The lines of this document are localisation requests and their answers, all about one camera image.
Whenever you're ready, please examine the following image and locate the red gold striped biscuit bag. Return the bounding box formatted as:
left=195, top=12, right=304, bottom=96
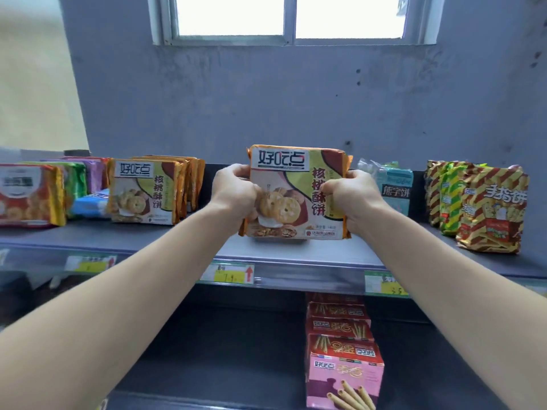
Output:
left=456, top=165, right=530, bottom=254

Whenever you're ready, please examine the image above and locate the brown gold striped biscuit bag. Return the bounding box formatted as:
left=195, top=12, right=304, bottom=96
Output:
left=424, top=160, right=448, bottom=227

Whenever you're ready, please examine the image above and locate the white framed window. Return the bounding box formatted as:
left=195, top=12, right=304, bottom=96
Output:
left=147, top=0, right=446, bottom=47

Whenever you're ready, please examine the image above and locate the green yellow striped biscuit bag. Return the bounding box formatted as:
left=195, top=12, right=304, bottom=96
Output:
left=439, top=162, right=473, bottom=237

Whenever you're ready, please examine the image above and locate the teal biscuit packet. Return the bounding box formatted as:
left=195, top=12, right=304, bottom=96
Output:
left=376, top=163, right=415, bottom=218

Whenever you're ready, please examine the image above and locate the orange-red cookie packet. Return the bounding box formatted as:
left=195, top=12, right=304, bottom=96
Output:
left=63, top=156, right=113, bottom=190

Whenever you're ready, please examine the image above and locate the blue and white snack packet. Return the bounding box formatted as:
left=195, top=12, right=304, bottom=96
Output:
left=72, top=189, right=112, bottom=220

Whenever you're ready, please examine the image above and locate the person's left forearm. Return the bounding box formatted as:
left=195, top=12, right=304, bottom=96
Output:
left=0, top=200, right=241, bottom=410

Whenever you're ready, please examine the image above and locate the yellow green price label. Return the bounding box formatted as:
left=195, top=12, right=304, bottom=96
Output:
left=64, top=255, right=117, bottom=274
left=364, top=270, right=409, bottom=298
left=200, top=261, right=256, bottom=285

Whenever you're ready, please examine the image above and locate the red and gold cookie packet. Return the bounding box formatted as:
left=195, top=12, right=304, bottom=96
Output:
left=0, top=163, right=68, bottom=228

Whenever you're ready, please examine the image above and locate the person's left hand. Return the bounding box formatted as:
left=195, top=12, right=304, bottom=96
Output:
left=211, top=163, right=262, bottom=223

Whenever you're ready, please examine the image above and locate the person's right forearm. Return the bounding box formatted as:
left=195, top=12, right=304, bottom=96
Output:
left=353, top=200, right=547, bottom=410

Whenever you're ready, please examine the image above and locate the orange walnut cookie packet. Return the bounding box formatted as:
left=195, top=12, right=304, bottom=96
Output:
left=143, top=155, right=200, bottom=213
left=238, top=144, right=354, bottom=241
left=105, top=159, right=183, bottom=226
left=130, top=157, right=189, bottom=219

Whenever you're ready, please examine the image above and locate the person's right hand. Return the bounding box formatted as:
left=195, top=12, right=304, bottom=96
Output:
left=320, top=168, right=388, bottom=235

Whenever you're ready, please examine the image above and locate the purple cookie packet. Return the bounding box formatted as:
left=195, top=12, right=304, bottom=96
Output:
left=41, top=159, right=107, bottom=195

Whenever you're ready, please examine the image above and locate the grey metal store shelf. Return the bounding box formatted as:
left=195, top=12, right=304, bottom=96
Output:
left=0, top=163, right=547, bottom=410

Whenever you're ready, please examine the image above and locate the clear white snack packet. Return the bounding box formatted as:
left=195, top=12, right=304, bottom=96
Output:
left=356, top=158, right=387, bottom=176

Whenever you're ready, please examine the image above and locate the green cookie packet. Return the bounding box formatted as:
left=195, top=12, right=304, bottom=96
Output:
left=19, top=161, right=89, bottom=219

